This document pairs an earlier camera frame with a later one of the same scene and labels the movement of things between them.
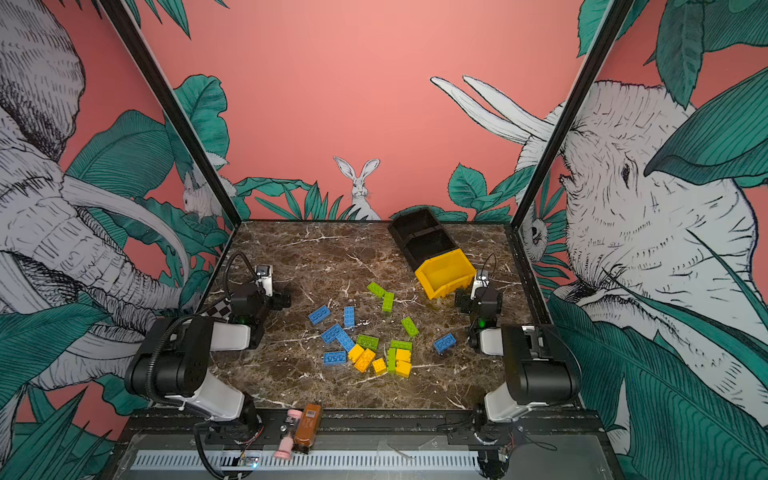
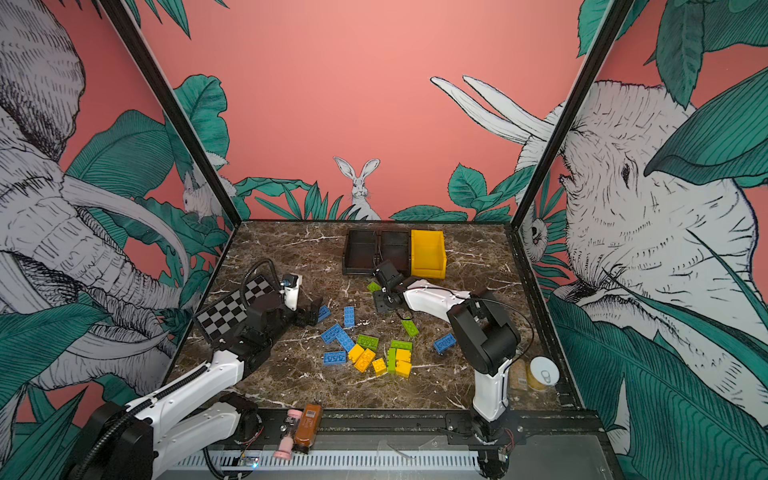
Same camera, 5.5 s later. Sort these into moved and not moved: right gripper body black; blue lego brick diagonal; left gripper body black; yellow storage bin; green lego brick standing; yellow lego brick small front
Moved: yellow storage bin; left gripper body black; right gripper body black
Not moved: blue lego brick diagonal; green lego brick standing; yellow lego brick small front
